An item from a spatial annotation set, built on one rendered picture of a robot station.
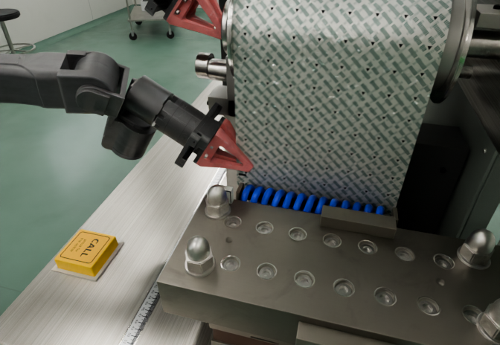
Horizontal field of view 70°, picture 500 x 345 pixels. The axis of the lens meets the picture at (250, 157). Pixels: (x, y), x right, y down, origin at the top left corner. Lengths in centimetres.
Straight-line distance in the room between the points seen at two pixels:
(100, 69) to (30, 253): 167
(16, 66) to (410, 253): 54
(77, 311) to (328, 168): 42
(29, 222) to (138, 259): 168
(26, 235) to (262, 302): 189
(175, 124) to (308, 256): 25
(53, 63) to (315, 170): 37
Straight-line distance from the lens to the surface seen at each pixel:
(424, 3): 46
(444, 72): 47
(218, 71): 57
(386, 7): 45
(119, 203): 77
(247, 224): 49
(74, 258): 66
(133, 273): 63
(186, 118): 51
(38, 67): 53
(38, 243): 215
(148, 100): 52
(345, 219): 49
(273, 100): 47
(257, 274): 44
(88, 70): 51
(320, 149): 50
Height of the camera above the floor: 138
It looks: 34 degrees down
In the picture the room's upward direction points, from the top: straight up
